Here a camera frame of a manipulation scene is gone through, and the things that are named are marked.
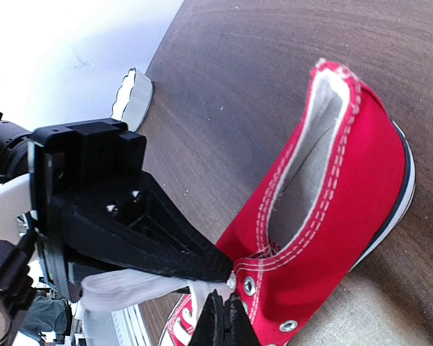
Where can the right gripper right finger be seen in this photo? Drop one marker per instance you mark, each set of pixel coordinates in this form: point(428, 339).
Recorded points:
point(238, 330)

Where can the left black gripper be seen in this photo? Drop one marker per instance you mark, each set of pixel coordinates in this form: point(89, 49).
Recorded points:
point(97, 211)

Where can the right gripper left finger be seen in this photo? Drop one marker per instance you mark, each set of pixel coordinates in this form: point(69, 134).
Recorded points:
point(210, 328)

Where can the white shoelace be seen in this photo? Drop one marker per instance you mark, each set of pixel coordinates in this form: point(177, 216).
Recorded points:
point(116, 290)

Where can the white scalloped bowl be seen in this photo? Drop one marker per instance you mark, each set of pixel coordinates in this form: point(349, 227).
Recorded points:
point(133, 99)

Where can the red canvas sneaker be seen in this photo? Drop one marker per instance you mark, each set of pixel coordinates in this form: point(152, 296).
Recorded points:
point(343, 181)

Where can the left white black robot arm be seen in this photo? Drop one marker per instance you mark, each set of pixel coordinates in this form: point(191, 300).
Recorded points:
point(18, 232)

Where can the front aluminium rail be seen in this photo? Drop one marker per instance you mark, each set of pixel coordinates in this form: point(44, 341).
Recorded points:
point(125, 327)

